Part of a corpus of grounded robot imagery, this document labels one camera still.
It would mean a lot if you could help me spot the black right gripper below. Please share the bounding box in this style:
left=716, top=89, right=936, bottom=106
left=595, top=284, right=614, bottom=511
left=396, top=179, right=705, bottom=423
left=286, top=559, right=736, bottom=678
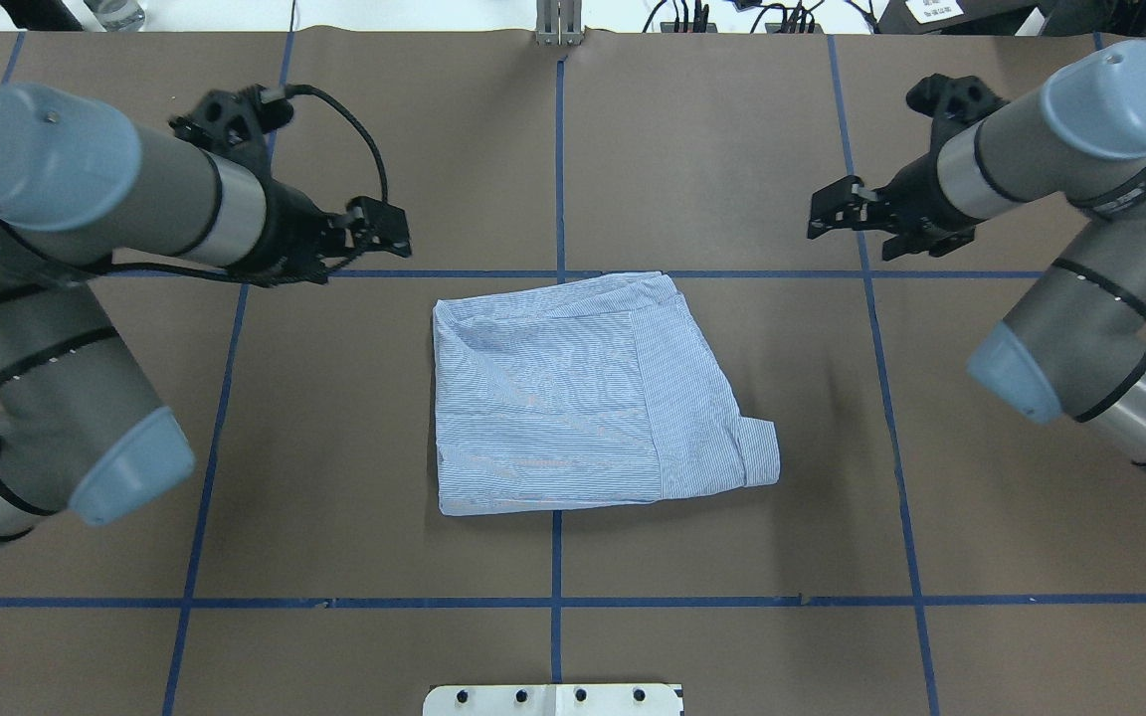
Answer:
left=808, top=154, right=978, bottom=262

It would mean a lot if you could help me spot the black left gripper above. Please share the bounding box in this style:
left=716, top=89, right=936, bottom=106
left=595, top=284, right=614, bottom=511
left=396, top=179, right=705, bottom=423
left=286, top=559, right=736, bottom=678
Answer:
left=229, top=175, right=413, bottom=288

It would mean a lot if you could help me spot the blue striped button shirt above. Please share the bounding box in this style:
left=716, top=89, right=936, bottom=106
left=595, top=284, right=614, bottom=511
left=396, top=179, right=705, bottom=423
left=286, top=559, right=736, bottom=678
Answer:
left=432, top=272, right=782, bottom=516

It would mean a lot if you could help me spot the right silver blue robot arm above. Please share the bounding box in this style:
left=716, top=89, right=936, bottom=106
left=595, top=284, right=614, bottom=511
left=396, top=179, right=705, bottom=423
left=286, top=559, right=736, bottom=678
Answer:
left=808, top=38, right=1146, bottom=474

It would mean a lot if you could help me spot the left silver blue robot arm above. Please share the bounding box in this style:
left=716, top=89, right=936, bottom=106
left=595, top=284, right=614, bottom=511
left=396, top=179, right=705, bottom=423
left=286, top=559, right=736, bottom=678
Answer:
left=0, top=82, right=411, bottom=548

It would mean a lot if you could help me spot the black box white label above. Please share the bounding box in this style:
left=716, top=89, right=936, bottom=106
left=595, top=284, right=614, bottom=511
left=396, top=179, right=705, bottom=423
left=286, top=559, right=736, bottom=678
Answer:
left=874, top=1, right=1039, bottom=36

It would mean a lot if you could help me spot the clear bottle black lid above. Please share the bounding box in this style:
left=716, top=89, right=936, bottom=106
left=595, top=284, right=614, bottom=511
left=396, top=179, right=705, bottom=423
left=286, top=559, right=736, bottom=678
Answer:
left=84, top=0, right=146, bottom=33

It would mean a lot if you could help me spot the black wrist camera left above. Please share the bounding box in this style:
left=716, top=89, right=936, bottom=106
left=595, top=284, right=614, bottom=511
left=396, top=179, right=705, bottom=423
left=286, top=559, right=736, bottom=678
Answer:
left=168, top=85, right=295, bottom=176

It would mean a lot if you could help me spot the aluminium frame post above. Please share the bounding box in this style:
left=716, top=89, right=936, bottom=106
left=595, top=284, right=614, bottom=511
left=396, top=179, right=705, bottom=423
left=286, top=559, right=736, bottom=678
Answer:
left=535, top=0, right=584, bottom=47

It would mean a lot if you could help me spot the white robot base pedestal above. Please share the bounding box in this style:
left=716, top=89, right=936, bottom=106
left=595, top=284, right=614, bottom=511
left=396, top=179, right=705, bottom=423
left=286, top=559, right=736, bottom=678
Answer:
left=422, top=680, right=685, bottom=715

